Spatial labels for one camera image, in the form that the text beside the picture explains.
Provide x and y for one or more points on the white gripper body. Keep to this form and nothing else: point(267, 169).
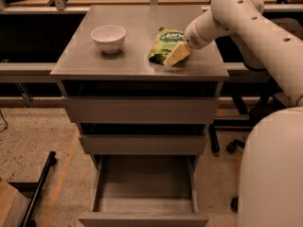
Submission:
point(193, 38)

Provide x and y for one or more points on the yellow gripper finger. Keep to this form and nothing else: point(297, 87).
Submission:
point(178, 53)

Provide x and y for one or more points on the green rice chip bag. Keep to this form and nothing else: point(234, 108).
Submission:
point(166, 39)

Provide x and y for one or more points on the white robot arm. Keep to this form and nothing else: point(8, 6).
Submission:
point(271, 174)

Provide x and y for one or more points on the grey drawer cabinet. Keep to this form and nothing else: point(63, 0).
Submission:
point(83, 60)

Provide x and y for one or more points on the top grey drawer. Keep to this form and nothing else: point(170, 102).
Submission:
point(141, 102)

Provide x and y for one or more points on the middle grey drawer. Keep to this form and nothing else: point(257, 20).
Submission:
point(143, 139)

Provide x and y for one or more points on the bottom grey open drawer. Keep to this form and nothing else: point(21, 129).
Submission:
point(144, 191)

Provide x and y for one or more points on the white ceramic bowl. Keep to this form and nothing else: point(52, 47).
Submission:
point(109, 39)

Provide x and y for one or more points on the black office chair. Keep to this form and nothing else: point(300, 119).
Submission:
point(251, 88)

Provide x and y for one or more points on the wooden box corner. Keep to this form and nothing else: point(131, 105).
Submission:
point(13, 205)

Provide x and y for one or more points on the black metal stand leg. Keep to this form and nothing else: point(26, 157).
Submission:
point(35, 190)

